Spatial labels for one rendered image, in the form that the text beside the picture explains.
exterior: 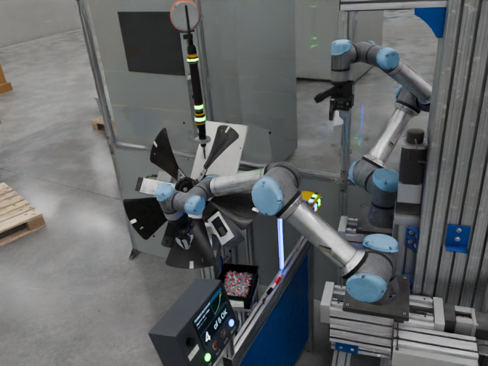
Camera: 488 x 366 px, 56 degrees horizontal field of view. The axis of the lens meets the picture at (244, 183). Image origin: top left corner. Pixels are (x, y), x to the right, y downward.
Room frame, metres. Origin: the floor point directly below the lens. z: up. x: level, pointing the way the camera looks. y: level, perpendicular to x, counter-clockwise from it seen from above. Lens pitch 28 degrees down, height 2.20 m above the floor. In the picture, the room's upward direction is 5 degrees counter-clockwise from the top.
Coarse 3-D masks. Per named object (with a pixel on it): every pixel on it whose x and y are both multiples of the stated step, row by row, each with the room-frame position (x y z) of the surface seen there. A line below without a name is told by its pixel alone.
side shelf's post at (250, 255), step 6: (246, 228) 2.36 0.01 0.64; (252, 228) 2.37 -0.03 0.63; (246, 234) 2.35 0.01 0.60; (252, 234) 2.37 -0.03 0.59; (246, 240) 2.36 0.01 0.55; (252, 240) 2.36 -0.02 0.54; (246, 246) 2.36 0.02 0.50; (252, 246) 2.35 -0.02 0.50; (246, 252) 2.36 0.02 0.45; (252, 252) 2.35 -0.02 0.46; (252, 258) 2.34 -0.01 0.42; (252, 264) 2.34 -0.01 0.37; (258, 300) 2.37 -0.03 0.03
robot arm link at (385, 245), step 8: (368, 240) 1.26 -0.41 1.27; (376, 240) 1.26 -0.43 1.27; (384, 240) 1.26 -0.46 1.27; (392, 240) 1.26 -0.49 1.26; (368, 248) 1.24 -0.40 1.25; (376, 248) 1.22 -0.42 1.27; (384, 248) 1.21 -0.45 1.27; (392, 248) 1.22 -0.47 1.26; (384, 256) 1.19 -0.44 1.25; (392, 256) 1.21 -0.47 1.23; (392, 264) 1.19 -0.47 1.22; (392, 272) 1.22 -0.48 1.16
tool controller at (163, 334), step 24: (192, 288) 1.13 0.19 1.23; (216, 288) 1.11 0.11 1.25; (168, 312) 1.04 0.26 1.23; (192, 312) 1.01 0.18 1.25; (216, 312) 1.06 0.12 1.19; (168, 336) 0.93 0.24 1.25; (192, 336) 0.96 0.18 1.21; (216, 336) 1.02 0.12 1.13; (168, 360) 0.94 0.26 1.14; (192, 360) 0.92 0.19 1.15
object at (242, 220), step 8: (240, 192) 1.83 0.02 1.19; (248, 192) 1.82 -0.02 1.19; (216, 200) 1.77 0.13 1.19; (224, 200) 1.77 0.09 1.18; (232, 200) 1.77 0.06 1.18; (240, 200) 1.76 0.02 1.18; (248, 200) 1.76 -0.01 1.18; (224, 208) 1.72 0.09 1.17; (232, 208) 1.72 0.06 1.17; (240, 208) 1.71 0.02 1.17; (248, 208) 1.71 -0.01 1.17; (232, 216) 1.68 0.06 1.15; (240, 216) 1.67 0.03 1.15; (248, 216) 1.67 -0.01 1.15; (240, 224) 1.64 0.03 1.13; (248, 224) 1.64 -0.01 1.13
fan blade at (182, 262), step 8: (192, 224) 1.76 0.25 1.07; (200, 224) 1.77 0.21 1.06; (192, 232) 1.74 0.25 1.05; (200, 232) 1.75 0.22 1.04; (192, 240) 1.71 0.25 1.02; (200, 240) 1.72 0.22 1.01; (208, 240) 1.73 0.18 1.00; (176, 248) 1.68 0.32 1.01; (192, 248) 1.69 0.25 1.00; (200, 248) 1.69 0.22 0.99; (208, 248) 1.70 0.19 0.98; (168, 256) 1.66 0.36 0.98; (176, 256) 1.66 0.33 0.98; (184, 256) 1.66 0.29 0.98; (192, 256) 1.66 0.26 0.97; (200, 256) 1.67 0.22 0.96; (208, 256) 1.67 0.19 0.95; (168, 264) 1.64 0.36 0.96; (176, 264) 1.64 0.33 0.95; (184, 264) 1.64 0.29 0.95; (200, 264) 1.64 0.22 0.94; (208, 264) 1.65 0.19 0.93
